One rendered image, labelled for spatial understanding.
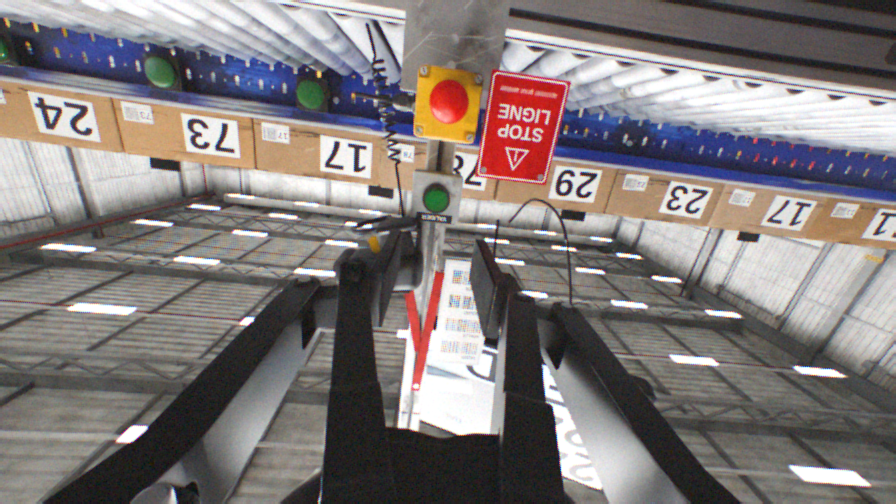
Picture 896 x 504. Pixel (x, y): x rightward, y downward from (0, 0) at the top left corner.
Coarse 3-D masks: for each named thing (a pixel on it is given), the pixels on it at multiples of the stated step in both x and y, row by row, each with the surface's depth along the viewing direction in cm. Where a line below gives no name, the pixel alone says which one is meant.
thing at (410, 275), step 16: (384, 224) 41; (400, 224) 40; (416, 224) 40; (384, 240) 40; (352, 256) 42; (368, 256) 41; (400, 256) 41; (416, 256) 42; (336, 272) 41; (400, 272) 41; (416, 272) 41; (400, 288) 42; (416, 288) 42
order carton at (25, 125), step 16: (0, 80) 87; (16, 96) 89; (64, 96) 89; (80, 96) 89; (96, 96) 89; (0, 112) 90; (16, 112) 90; (32, 112) 90; (96, 112) 91; (112, 112) 91; (0, 128) 91; (16, 128) 92; (32, 128) 92; (112, 128) 92; (64, 144) 93; (80, 144) 94; (96, 144) 94; (112, 144) 94
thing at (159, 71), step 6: (150, 60) 80; (156, 60) 80; (162, 60) 80; (150, 66) 81; (156, 66) 81; (162, 66) 81; (168, 66) 81; (150, 72) 81; (156, 72) 81; (162, 72) 81; (168, 72) 81; (174, 72) 82; (150, 78) 82; (156, 78) 82; (162, 78) 82; (168, 78) 82; (174, 78) 82; (156, 84) 82; (162, 84) 82; (168, 84) 82
